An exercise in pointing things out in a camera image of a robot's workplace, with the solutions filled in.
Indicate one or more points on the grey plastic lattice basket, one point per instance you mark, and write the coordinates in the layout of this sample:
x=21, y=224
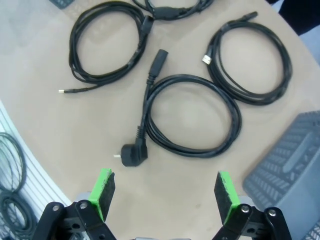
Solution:
x=61, y=3
x=287, y=175

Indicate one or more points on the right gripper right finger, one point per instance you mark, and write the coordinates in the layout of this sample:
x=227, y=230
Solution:
x=226, y=195

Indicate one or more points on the aluminium table frame rail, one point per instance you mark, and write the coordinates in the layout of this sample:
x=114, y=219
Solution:
x=37, y=162

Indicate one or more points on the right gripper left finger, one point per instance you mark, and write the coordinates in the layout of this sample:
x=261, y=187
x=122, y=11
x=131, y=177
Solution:
x=102, y=195

